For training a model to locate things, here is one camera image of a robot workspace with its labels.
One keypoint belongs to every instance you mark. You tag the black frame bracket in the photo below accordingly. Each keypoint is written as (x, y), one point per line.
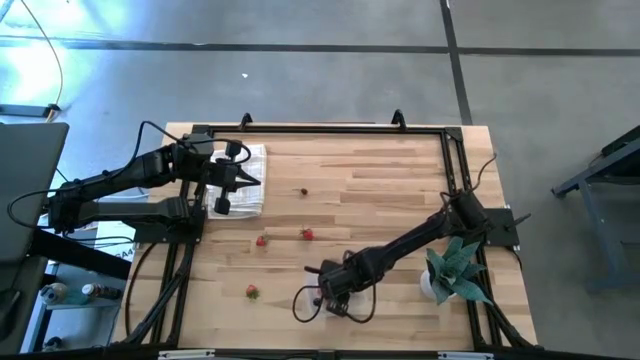
(245, 121)
(398, 119)

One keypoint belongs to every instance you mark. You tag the white printed box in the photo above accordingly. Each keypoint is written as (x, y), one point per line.
(112, 247)

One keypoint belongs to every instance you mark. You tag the dark cherry green stem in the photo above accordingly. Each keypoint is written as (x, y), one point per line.
(303, 191)

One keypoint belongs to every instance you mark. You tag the black desk beam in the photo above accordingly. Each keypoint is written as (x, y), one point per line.
(80, 254)

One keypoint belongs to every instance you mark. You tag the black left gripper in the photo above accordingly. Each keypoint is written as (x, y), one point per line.
(222, 175)

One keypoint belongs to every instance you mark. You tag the grey metal cart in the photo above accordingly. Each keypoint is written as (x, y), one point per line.
(625, 150)

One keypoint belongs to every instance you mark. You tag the white plant pot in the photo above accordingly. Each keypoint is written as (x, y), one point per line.
(426, 286)

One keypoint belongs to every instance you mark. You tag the black metal table frame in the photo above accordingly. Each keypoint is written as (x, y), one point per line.
(325, 129)

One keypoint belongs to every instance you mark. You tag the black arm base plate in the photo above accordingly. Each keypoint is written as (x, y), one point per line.
(165, 236)
(502, 225)

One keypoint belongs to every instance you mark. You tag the green leafy plant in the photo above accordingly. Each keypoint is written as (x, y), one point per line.
(452, 270)

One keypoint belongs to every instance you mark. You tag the brown bottle white cap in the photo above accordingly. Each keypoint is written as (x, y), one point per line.
(100, 290)

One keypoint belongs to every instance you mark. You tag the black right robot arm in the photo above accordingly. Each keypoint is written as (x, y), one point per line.
(410, 240)

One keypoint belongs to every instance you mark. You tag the grey flat panel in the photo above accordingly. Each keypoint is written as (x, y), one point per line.
(25, 190)

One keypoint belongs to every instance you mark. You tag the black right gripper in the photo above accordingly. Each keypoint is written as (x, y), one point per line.
(342, 280)

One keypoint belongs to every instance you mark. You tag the red strawberry green leaves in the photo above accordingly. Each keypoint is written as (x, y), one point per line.
(251, 290)
(260, 241)
(308, 234)

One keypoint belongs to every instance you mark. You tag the white checked kitchen towel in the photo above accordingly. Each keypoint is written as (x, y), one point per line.
(252, 200)

